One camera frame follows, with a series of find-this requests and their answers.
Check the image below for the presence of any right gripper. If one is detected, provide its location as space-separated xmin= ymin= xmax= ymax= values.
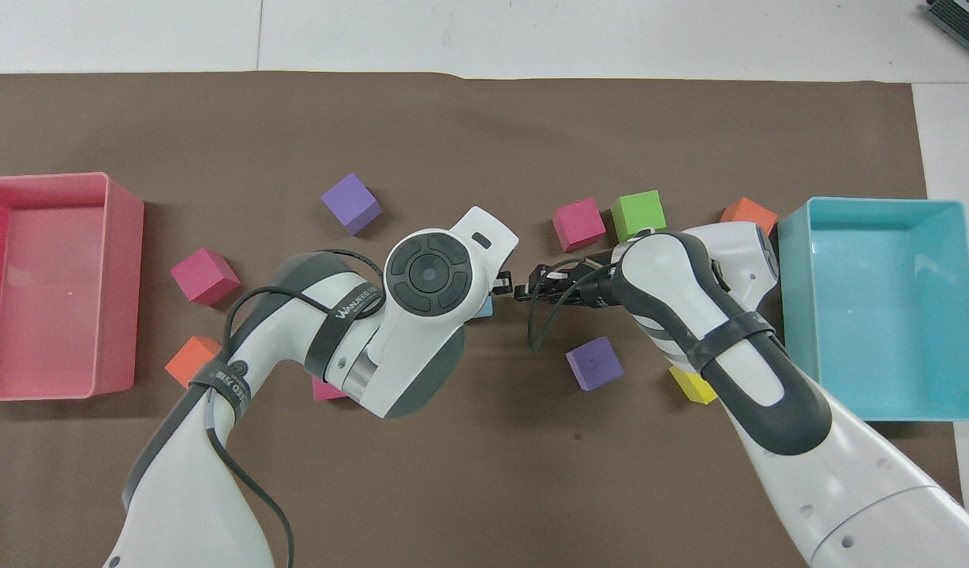
xmin=514 ymin=260 xmax=621 ymax=309

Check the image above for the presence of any purple foam block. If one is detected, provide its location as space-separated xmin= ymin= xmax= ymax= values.
xmin=565 ymin=336 xmax=625 ymax=393
xmin=320 ymin=174 xmax=383 ymax=237

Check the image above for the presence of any green foam block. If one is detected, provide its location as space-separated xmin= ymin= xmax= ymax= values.
xmin=610 ymin=189 xmax=668 ymax=244

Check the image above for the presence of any yellow foam block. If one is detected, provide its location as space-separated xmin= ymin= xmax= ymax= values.
xmin=668 ymin=364 xmax=719 ymax=405

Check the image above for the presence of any orange foam block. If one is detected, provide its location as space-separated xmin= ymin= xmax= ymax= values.
xmin=164 ymin=336 xmax=223 ymax=390
xmin=719 ymin=197 xmax=780 ymax=237

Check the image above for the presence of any cyan plastic bin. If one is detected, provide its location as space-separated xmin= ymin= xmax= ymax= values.
xmin=777 ymin=196 xmax=969 ymax=422

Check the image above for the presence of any pink plastic bin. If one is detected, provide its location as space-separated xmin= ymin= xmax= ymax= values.
xmin=0 ymin=172 xmax=145 ymax=402

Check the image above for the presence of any black cable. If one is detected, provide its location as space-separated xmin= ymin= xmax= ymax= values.
xmin=203 ymin=248 xmax=387 ymax=568
xmin=528 ymin=268 xmax=613 ymax=353

